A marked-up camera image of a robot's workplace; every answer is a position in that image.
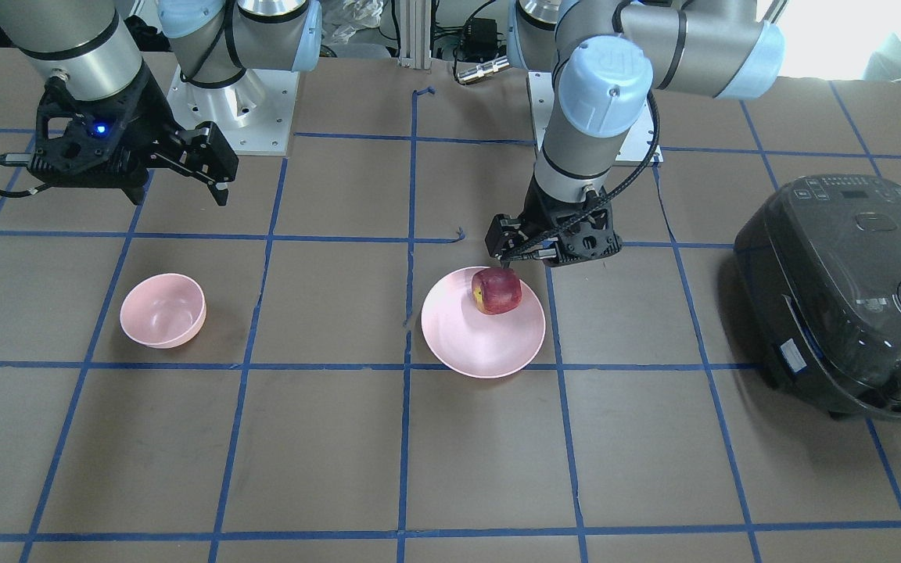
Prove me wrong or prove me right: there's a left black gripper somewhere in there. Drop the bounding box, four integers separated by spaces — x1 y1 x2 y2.
485 186 623 267

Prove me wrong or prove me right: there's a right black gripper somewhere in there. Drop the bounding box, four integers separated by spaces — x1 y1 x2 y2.
27 75 239 206

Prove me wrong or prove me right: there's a red apple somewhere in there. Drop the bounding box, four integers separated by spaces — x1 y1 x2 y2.
471 267 522 316

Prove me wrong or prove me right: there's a pink bowl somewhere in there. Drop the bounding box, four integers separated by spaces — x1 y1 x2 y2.
119 272 207 350

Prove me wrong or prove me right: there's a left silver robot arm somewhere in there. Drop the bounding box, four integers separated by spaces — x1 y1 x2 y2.
485 1 785 267

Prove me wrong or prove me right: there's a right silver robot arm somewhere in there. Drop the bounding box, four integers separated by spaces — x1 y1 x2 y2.
0 1 322 206

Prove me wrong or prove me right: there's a pink plate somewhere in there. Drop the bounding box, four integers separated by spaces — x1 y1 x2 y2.
419 267 547 378

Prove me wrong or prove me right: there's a black rice cooker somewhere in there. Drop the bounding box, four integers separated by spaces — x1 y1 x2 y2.
734 174 901 424

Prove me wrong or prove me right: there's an aluminium frame post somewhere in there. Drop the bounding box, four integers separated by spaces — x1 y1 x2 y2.
393 0 433 72

